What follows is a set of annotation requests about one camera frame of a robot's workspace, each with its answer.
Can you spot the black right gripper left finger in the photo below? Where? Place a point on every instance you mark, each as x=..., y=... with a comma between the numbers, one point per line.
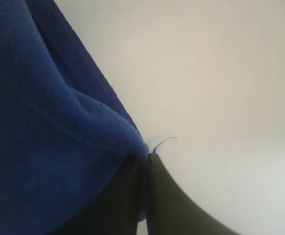
x=115, y=211

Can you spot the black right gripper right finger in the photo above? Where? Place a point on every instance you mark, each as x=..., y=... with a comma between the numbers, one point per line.
x=169, y=211

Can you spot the blue microfiber towel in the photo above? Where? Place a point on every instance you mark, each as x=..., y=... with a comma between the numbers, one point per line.
x=64, y=134

